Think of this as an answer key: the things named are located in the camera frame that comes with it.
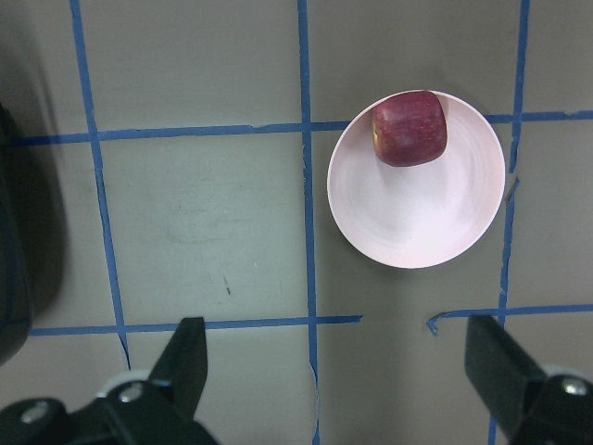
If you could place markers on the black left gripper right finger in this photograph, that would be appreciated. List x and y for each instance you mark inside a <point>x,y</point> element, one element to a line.
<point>531,404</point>

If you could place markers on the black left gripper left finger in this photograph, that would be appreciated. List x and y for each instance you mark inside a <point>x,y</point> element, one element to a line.
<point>159,409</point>

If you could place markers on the pink plate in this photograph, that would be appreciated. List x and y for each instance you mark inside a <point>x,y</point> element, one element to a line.
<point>421,216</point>

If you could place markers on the red apple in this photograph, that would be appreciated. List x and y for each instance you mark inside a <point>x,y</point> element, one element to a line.
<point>409,129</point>

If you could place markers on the dark grey rice cooker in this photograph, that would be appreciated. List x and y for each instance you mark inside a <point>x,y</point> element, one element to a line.
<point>32,235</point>

